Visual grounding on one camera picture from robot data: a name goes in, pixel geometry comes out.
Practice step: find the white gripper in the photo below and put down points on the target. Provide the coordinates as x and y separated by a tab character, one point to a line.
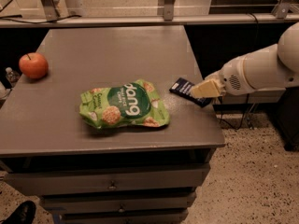
232	76

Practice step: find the dark blue rxbar wrapper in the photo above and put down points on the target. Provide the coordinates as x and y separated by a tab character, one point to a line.
182	87

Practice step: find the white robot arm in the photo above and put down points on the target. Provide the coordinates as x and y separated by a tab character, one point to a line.
276	66

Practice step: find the green rice chip bag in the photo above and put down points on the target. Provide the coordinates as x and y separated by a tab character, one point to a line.
133	104

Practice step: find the middle grey drawer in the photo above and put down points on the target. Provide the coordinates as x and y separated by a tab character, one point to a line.
119	203

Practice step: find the grey drawer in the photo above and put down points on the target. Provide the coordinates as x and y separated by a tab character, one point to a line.
160	216
119	203
89	181

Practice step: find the bottom grey drawer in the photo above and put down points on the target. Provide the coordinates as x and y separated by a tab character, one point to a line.
160	216

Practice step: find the grey drawer cabinet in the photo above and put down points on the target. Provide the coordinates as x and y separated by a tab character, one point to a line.
102	139

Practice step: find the red apple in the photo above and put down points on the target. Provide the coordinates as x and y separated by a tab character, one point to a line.
34	65

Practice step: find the top grey drawer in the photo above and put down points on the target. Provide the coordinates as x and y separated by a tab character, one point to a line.
89	181

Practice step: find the clear plastic water bottle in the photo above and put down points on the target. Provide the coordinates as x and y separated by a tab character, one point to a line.
12	76

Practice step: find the black shoe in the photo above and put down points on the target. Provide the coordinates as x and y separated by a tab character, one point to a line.
24	214

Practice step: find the metal frame rail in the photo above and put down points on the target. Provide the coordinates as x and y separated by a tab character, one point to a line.
80	22

